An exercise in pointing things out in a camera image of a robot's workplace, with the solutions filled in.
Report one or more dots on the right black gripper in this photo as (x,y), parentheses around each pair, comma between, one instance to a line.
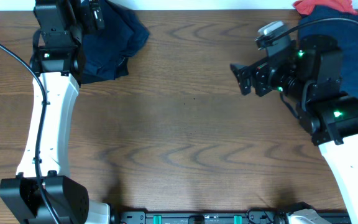
(261,72)

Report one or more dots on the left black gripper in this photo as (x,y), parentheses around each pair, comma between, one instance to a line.
(90,25)

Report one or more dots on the navy blue shorts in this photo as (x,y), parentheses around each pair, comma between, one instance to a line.
(107,51)

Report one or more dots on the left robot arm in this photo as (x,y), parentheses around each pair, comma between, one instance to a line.
(42,190)

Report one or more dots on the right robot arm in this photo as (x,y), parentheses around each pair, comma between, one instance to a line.
(310,76)

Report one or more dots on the red garment in pile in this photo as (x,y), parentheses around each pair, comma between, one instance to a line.
(306,7)

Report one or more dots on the navy shorts in pile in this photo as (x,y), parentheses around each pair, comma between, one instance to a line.
(346,34)

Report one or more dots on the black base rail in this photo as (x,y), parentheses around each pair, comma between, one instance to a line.
(296,213)

